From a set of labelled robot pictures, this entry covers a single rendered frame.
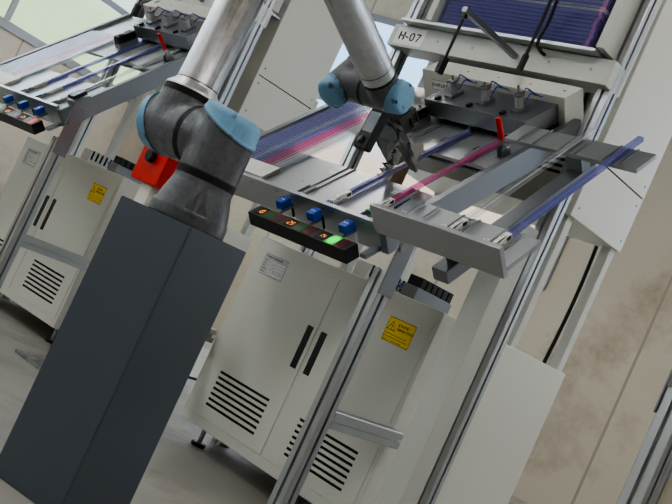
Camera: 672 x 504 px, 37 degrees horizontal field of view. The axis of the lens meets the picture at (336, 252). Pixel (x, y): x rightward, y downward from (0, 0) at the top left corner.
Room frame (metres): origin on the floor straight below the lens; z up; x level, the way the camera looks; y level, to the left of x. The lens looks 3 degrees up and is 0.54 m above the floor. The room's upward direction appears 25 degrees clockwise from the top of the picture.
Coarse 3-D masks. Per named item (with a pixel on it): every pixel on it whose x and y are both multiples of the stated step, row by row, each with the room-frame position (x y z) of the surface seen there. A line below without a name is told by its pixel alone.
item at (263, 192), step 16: (256, 176) 2.51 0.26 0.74; (240, 192) 2.58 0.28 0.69; (256, 192) 2.52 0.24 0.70; (272, 192) 2.46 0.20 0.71; (288, 192) 2.41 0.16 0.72; (272, 208) 2.49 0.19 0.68; (304, 208) 2.39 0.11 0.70; (320, 208) 2.34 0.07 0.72; (336, 208) 2.29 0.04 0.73; (320, 224) 2.37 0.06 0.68; (336, 224) 2.32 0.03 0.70; (368, 224) 2.22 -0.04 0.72; (352, 240) 2.30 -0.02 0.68; (368, 240) 2.25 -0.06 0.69
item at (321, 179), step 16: (304, 160) 2.61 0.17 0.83; (320, 160) 2.59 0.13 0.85; (272, 176) 2.55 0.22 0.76; (288, 176) 2.53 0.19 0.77; (304, 176) 2.52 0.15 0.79; (320, 176) 2.51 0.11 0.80; (336, 176) 2.49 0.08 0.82; (352, 176) 2.48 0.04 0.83; (368, 176) 2.47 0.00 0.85; (304, 192) 2.42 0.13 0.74; (320, 192) 2.43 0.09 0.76; (336, 192) 2.41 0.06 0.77; (368, 192) 2.39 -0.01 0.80; (384, 192) 2.38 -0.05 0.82; (416, 192) 2.35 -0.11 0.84; (352, 208) 2.33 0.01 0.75; (368, 208) 2.32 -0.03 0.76
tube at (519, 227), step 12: (636, 144) 2.07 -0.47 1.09; (612, 156) 2.04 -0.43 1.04; (600, 168) 2.01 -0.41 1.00; (588, 180) 2.00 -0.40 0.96; (564, 192) 1.96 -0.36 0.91; (552, 204) 1.94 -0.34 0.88; (528, 216) 1.92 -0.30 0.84; (540, 216) 1.93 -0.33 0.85; (516, 228) 1.89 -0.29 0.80; (504, 240) 1.87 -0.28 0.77
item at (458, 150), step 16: (416, 96) 2.89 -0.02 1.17; (432, 128) 2.67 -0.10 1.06; (448, 128) 2.66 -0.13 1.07; (464, 128) 2.64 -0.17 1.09; (432, 144) 2.58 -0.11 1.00; (464, 144) 2.55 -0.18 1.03; (480, 144) 2.54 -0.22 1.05; (512, 144) 2.51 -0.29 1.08; (448, 160) 2.58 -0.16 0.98; (480, 160) 2.46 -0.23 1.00; (496, 160) 2.44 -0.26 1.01
